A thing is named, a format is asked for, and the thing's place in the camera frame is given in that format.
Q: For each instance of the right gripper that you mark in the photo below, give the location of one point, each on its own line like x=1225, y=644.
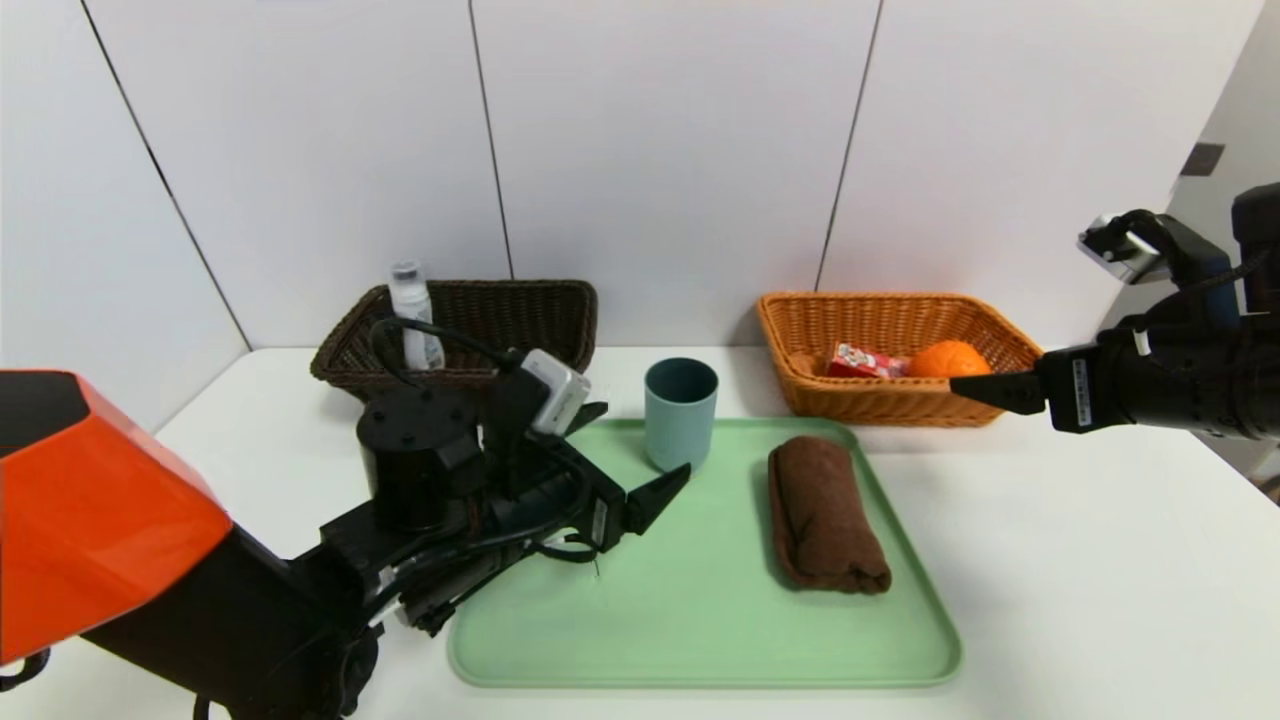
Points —
x=1076, y=390

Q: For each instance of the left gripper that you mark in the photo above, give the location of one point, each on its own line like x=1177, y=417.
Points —
x=603, y=520

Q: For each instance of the blue-grey plastic cup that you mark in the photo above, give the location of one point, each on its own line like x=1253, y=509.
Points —
x=680, y=420

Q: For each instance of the orange fruit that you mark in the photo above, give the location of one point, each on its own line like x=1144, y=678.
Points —
x=950, y=360

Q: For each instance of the red snack carton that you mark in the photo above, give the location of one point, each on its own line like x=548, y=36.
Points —
x=865, y=362

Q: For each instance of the white plastic bottle clear cap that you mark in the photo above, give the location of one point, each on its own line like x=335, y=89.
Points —
x=415, y=300

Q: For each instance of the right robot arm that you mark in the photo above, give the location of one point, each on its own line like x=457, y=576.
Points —
x=1200, y=385

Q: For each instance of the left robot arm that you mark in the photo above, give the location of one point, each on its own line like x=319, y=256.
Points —
x=260, y=625

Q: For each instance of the orange wicker basket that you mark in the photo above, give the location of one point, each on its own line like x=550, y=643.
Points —
x=870, y=405

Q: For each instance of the dark brown wicker basket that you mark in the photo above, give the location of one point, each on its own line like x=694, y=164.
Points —
x=500, y=315

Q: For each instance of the light green plastic tray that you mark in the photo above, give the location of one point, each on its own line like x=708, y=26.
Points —
x=700, y=620

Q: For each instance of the brown rolled towel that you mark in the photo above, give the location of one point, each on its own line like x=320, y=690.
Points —
x=825, y=520

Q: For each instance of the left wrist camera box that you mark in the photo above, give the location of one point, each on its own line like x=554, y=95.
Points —
x=555, y=390

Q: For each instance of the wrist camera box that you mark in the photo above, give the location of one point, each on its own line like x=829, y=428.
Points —
x=555, y=390
x=1120, y=250

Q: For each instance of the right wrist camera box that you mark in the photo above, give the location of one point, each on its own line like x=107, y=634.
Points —
x=1120, y=250

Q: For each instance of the dark wall fixture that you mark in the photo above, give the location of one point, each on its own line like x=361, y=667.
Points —
x=1203, y=160

